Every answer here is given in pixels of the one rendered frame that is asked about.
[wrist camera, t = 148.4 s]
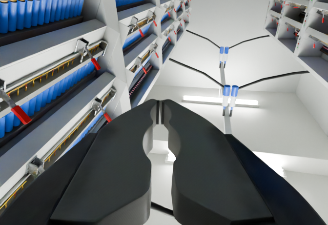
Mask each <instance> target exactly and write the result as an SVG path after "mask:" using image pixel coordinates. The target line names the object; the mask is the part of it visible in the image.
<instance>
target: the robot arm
mask: <svg viewBox="0 0 328 225"><path fill-rule="evenodd" d="M159 111H160V116H161V124H163V125H164V126H165V127H166V129H167V130H168V149H169V150H170V151H171V152H172V154H173V155H174V157H175V160H174V162H173V172H172V185H171V198H172V206H173V215H174V217H175V219H176V221H177V222H178V223H180V224H181V225H327V224H326V223H325V222H324V220H323V219H322V218H321V217H320V215H319V214H318V213H317V212H316V211H315V209H314V208H313V207H312V206H311V205H310V204H309V203H308V202H307V200H306V199H305V198H304V197H303V196H302V195H301V194H300V193H299V192H298V191H297V190H296V189H295V188H294V187H293V186H292V185H291V184H290V183H289V182H288V181H286V180H285V179H284V178H283V177H282V176H281V175H280V174H278V173H277V172H276V171H275V170H274V169H272V168H271V167H270V166H269V165H268V164H266V163H265V162H264V161H263V160H262V159H260V158H259V157H258V156H257V155H256V154H255V153H253V152H252V151H251V150H250V149H249V148H247V147H246V146H245V145H244V144H243V143H241V142H240V141H239V140H238V139H237V138H235V137H234V136H233V135H232V134H224V133H223V132H222V131H221V130H219V129H218V128H217V127H216V126H215V125H214V124H212V123H211V122H210V121H208V120H207V119H205V118H204V117H202V116H200V115H199V114H197V113H195V112H193V111H191V110H190V109H188V108H186V107H184V106H182V105H180V104H178V103H177V102H175V101H173V100H171V99H165V100H161V101H160V100H156V99H149V100H147V101H145V102H143V103H141V104H140V105H138V106H136V107H134V108H132V109H130V110H128V111H126V112H124V113H123V114H121V115H119V116H118V117H116V118H115V119H113V120H112V121H110V122H109V123H108V124H106V125H105V126H104V127H103V128H102V129H101V130H99V131H98V132H97V133H89V134H88V135H86V136H85V137H84V138H83V139H82V140H80V141H79V142H78V143H77V144H76V145H75V146H73V147H72V148H71V149H70V150H69V151H67V152H66V153H65V154H64V155H63V156H61V157H60V158H59V159H58V160H57V161H56V162H54V163H53V164H52V165H51V166H50V167H48V168H47V169H46V170H45V171H44V172H43V173H41V174H40V175H39V176H38V177H37V178H36V179H35V180H34V181H33V182H31V183H30V184H29V185H28V186H27V187H26V188H25V189H24V190H23V191H22V192H21V193H20V194H19V195H18V196H17V197H16V198H15V199H14V200H13V202H12V203H11V204H10V205H9V206H8V207H7V208H6V209H5V211H4V212H3V213H2V214H1V215H0V225H143V224H145V223H146V222H147V220H148V219H149V216H150V208H151V194H152V163H151V161H150V159H149V158H148V157H147V155H148V154H149V152H150V151H151V150H152V148H153V128H154V127H155V126H156V125H157V124H159Z"/></svg>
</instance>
